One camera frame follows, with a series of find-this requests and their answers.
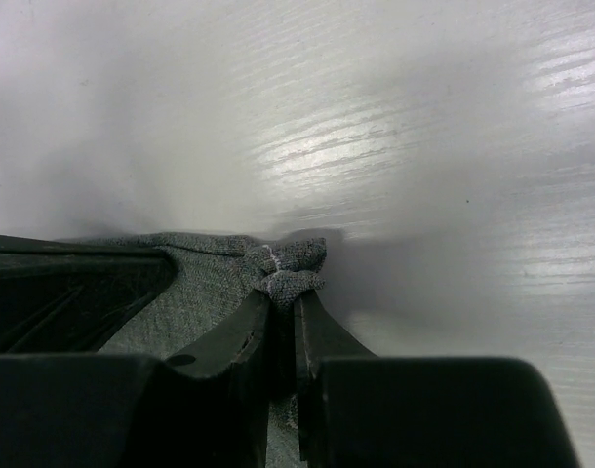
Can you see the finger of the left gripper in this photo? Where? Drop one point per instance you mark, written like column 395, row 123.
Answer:
column 63, row 297

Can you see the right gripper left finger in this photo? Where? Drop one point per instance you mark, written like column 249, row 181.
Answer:
column 229, row 369

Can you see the grey cloth napkin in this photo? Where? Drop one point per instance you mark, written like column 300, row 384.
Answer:
column 215, row 274

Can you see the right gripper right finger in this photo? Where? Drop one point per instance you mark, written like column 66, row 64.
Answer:
column 317, row 336

